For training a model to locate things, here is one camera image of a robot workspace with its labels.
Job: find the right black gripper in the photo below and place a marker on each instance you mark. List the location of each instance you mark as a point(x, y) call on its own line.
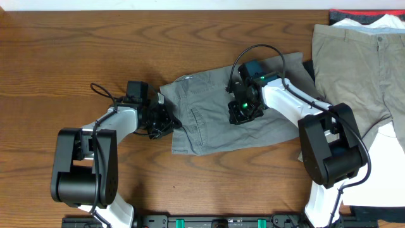
point(236, 117)

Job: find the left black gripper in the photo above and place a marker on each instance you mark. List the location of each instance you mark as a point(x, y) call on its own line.
point(169, 120)

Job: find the grey shorts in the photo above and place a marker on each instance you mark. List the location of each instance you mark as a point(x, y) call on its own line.
point(200, 102)

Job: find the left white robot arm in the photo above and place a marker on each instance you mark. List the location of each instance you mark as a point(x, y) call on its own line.
point(85, 167)

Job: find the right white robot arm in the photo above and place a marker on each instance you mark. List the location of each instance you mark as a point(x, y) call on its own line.
point(334, 155)

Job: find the black garment under khaki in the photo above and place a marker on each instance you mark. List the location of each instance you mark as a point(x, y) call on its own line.
point(308, 65)

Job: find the khaki shorts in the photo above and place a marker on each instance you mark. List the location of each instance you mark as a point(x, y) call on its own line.
point(364, 70)

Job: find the dark red-striped garment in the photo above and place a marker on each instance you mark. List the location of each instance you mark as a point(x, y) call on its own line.
point(363, 17)

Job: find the white garment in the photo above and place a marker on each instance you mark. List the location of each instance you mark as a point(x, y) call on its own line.
point(385, 185)

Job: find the light blue garment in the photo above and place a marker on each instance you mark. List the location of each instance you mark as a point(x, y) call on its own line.
point(374, 30)

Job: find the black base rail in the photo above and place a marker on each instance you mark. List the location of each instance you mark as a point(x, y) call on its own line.
point(276, 220)

